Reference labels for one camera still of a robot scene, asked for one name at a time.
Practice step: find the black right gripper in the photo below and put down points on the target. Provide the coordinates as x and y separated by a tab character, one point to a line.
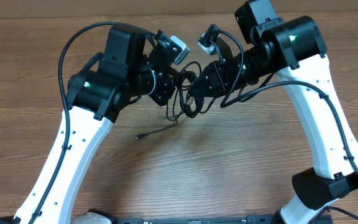
215	72

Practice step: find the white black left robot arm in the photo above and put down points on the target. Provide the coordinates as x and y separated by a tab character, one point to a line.
135	63

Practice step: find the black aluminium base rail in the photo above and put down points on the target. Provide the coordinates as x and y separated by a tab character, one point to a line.
197	220

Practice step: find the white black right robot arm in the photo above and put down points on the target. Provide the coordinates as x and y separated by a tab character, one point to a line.
291	54

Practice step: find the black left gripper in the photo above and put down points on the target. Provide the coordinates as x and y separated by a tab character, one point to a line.
168	81

